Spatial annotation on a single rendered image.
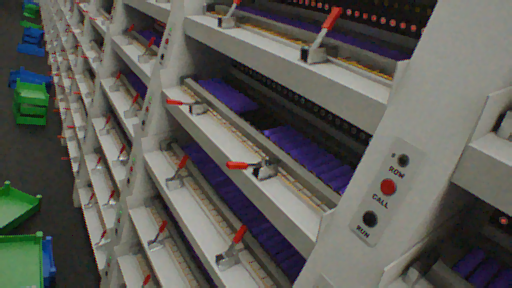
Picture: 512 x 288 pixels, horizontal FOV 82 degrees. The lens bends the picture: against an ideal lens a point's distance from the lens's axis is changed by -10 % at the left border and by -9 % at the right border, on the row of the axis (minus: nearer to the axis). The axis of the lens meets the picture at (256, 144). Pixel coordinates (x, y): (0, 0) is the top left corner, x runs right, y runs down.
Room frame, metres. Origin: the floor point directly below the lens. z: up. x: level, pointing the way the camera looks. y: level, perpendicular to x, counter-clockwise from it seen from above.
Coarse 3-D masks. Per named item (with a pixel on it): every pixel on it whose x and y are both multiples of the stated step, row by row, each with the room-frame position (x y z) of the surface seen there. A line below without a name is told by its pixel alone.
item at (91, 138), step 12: (120, 0) 1.33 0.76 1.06; (120, 12) 1.34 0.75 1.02; (132, 12) 1.37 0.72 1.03; (108, 24) 1.39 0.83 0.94; (108, 36) 1.35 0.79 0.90; (108, 48) 1.33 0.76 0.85; (108, 60) 1.34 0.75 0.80; (120, 60) 1.37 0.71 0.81; (96, 96) 1.33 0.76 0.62; (84, 132) 1.39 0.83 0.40; (84, 144) 1.35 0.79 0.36; (84, 156) 1.33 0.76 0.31; (84, 168) 1.33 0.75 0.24
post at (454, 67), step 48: (480, 0) 0.34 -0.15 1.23; (432, 48) 0.35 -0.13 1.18; (480, 48) 0.32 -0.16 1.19; (432, 96) 0.34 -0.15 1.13; (480, 96) 0.30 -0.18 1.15; (384, 144) 0.35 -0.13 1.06; (432, 144) 0.32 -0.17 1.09; (432, 192) 0.30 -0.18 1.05; (336, 240) 0.35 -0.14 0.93; (384, 240) 0.31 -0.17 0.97
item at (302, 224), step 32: (224, 64) 0.92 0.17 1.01; (192, 96) 0.78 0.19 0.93; (192, 128) 0.67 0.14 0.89; (224, 128) 0.64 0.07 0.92; (224, 160) 0.55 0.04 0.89; (256, 160) 0.54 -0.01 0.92; (256, 192) 0.47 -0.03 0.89; (288, 192) 0.46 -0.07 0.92; (288, 224) 0.41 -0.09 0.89; (320, 224) 0.36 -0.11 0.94
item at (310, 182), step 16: (192, 80) 0.82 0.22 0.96; (208, 96) 0.73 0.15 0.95; (208, 112) 0.68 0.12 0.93; (224, 112) 0.66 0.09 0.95; (240, 128) 0.61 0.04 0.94; (256, 144) 0.57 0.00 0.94; (272, 144) 0.55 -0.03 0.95; (288, 160) 0.51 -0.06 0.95; (304, 176) 0.47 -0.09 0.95; (320, 192) 0.44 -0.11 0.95
